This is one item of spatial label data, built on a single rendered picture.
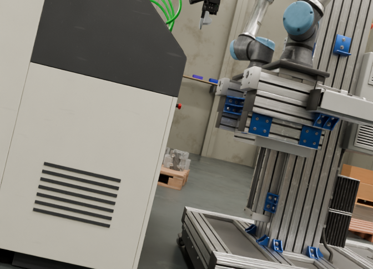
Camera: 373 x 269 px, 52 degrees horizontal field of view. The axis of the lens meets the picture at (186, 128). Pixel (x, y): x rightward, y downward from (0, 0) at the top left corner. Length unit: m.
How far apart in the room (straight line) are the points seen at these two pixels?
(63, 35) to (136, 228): 0.80
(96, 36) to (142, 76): 0.23
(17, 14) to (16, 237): 0.85
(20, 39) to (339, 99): 1.25
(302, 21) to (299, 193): 0.80
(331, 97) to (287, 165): 0.44
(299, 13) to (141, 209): 0.97
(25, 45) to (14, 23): 0.09
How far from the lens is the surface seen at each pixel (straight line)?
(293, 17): 1.60
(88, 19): 1.58
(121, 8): 1.57
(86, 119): 1.53
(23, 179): 1.61
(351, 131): 1.96
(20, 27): 1.64
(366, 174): 9.00
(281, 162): 1.93
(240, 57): 2.28
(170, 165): 4.61
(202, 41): 11.77
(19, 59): 1.62
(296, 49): 1.71
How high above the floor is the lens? 0.68
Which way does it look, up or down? level
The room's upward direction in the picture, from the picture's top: 13 degrees clockwise
